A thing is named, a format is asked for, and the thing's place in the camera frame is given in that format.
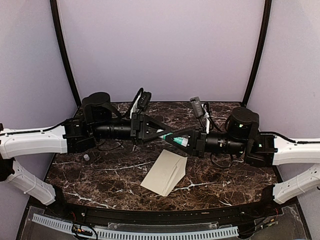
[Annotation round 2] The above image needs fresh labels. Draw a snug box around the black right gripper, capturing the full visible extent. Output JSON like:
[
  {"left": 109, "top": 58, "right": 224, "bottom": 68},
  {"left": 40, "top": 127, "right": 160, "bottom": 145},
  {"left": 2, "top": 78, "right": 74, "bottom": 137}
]
[{"left": 165, "top": 125, "right": 247, "bottom": 158}]

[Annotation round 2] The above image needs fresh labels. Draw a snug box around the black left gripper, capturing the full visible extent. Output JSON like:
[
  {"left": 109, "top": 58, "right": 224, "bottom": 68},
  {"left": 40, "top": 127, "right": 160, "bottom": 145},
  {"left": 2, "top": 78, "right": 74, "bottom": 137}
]
[{"left": 92, "top": 112, "right": 172, "bottom": 145}]

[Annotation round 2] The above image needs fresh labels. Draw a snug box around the green white glue stick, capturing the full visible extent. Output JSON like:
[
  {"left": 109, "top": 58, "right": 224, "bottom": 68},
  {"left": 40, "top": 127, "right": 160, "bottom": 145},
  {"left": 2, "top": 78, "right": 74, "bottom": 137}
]
[{"left": 159, "top": 132, "right": 189, "bottom": 147}]

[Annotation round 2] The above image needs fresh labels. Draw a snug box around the beige paper envelope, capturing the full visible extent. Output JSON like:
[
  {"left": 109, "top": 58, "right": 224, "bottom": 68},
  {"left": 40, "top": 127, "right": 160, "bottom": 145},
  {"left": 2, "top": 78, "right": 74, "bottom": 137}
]
[{"left": 140, "top": 150, "right": 188, "bottom": 197}]

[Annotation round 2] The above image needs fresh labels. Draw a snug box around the white glue stick cap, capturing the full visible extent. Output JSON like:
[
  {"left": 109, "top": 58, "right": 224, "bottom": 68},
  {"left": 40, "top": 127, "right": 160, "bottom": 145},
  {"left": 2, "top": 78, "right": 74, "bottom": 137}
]
[{"left": 83, "top": 154, "right": 90, "bottom": 161}]

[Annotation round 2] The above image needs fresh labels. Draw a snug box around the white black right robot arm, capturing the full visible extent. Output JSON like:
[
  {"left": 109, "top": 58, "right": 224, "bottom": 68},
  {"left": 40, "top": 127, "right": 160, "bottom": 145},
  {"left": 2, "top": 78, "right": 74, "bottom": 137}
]
[{"left": 164, "top": 107, "right": 320, "bottom": 217}]

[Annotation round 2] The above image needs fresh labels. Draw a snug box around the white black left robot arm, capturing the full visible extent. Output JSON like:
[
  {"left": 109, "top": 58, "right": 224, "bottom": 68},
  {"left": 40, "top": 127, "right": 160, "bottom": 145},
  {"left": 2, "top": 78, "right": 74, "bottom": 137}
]
[{"left": 0, "top": 89, "right": 172, "bottom": 218}]

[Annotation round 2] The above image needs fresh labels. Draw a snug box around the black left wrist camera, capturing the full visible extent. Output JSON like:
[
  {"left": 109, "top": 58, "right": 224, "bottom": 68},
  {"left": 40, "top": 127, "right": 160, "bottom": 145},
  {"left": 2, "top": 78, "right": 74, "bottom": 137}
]
[{"left": 129, "top": 87, "right": 152, "bottom": 119}]

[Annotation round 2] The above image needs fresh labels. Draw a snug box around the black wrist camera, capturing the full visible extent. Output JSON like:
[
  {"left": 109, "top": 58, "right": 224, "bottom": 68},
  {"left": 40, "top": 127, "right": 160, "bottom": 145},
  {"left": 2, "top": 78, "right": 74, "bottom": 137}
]
[
  {"left": 129, "top": 87, "right": 152, "bottom": 119},
  {"left": 189, "top": 96, "right": 211, "bottom": 134}
]

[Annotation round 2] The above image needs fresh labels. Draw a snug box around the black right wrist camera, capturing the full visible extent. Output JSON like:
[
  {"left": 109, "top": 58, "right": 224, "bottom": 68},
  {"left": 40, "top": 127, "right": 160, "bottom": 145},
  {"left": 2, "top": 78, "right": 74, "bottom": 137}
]
[{"left": 189, "top": 96, "right": 211, "bottom": 134}]

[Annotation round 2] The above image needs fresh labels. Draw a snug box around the black front table rail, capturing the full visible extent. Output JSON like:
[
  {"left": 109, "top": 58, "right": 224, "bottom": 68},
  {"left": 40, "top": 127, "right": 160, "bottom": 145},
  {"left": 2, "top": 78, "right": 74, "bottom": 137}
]
[{"left": 65, "top": 201, "right": 283, "bottom": 226}]

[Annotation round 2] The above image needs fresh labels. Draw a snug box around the white slotted cable duct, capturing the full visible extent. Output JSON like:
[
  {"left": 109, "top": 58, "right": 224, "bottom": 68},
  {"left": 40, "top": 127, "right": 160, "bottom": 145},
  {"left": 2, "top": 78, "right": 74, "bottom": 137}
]
[{"left": 31, "top": 214, "right": 239, "bottom": 240}]

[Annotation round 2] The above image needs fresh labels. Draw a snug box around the black left frame post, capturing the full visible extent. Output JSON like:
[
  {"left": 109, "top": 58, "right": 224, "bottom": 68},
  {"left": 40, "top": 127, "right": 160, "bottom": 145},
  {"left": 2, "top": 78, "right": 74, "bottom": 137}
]
[{"left": 49, "top": 0, "right": 81, "bottom": 108}]

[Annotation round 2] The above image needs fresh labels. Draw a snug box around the black frame post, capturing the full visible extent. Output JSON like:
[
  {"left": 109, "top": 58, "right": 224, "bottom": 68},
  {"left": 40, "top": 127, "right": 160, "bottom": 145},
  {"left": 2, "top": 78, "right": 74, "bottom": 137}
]
[
  {"left": 241, "top": 0, "right": 272, "bottom": 107},
  {"left": 49, "top": 0, "right": 81, "bottom": 108}
]

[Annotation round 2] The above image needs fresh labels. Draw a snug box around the black right frame post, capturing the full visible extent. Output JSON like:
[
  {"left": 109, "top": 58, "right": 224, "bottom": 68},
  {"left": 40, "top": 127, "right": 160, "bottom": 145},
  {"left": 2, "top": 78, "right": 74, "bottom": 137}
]
[{"left": 241, "top": 0, "right": 272, "bottom": 107}]

